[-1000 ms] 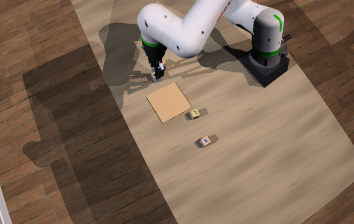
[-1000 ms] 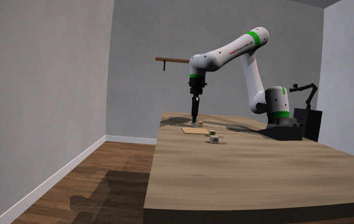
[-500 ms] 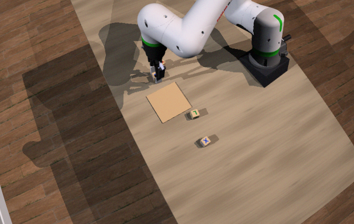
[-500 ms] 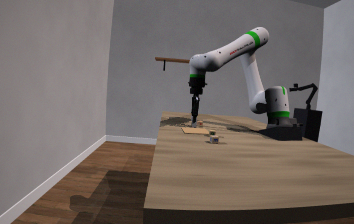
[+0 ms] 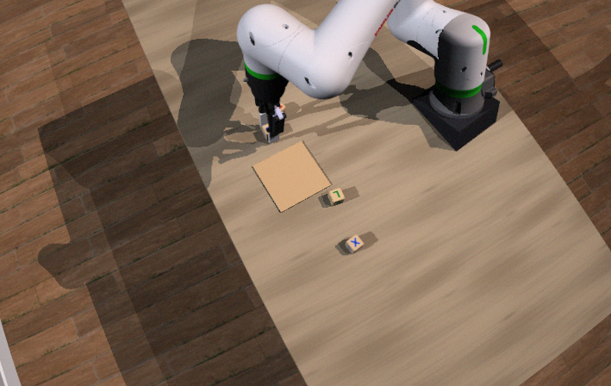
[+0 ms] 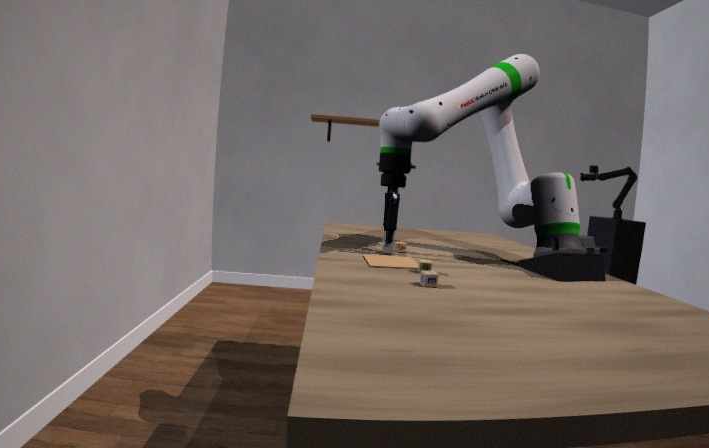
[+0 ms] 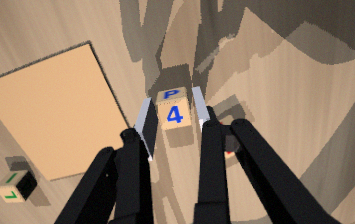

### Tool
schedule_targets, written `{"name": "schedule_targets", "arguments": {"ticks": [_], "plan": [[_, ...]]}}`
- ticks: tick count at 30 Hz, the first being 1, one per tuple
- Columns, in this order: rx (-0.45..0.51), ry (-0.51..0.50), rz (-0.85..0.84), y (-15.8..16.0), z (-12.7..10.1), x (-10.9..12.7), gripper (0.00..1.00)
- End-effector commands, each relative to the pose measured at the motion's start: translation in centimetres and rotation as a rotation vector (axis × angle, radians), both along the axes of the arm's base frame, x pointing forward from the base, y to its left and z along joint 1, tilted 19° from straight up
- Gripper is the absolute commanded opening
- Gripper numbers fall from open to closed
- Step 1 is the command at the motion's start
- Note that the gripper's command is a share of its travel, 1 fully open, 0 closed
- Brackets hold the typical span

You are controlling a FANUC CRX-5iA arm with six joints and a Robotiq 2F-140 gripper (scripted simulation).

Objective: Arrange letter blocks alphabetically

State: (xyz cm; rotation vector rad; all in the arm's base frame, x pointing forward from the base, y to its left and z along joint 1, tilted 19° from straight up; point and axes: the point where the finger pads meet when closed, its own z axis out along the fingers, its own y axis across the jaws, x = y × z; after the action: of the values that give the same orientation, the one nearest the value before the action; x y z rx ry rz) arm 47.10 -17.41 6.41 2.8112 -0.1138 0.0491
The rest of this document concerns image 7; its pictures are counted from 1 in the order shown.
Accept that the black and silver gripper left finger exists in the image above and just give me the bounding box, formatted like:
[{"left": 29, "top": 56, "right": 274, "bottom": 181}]
[{"left": 54, "top": 97, "right": 158, "bottom": 224}]

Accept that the tan flat mat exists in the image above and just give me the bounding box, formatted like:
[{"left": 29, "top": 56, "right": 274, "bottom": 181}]
[{"left": 0, "top": 43, "right": 129, "bottom": 180}]

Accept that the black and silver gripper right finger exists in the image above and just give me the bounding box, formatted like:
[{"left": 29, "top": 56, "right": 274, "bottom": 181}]
[{"left": 192, "top": 86, "right": 342, "bottom": 224}]

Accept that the cream block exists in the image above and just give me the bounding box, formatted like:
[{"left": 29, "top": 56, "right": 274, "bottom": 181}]
[
  {"left": 219, "top": 115, "right": 235, "bottom": 159},
  {"left": 0, "top": 170, "right": 37, "bottom": 203},
  {"left": 155, "top": 87, "right": 192, "bottom": 130}
]

